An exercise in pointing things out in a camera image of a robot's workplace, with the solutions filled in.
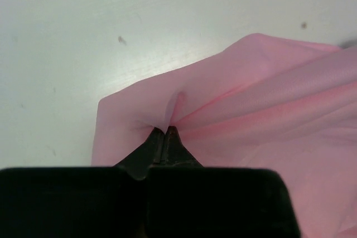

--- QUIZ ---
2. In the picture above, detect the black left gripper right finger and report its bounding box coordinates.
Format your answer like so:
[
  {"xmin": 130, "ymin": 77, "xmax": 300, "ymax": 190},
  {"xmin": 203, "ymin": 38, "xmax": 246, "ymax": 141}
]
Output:
[{"xmin": 145, "ymin": 127, "xmax": 301, "ymax": 237}]

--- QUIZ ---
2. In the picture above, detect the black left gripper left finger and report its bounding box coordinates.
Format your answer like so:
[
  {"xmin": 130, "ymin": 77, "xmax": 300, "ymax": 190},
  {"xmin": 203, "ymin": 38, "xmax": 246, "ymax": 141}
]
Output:
[{"xmin": 1, "ymin": 129, "xmax": 163, "ymax": 237}]

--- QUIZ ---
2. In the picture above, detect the pink t shirt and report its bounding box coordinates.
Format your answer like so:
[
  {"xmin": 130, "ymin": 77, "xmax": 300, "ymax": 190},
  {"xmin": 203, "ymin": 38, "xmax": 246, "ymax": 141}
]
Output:
[{"xmin": 92, "ymin": 33, "xmax": 356, "ymax": 237}]

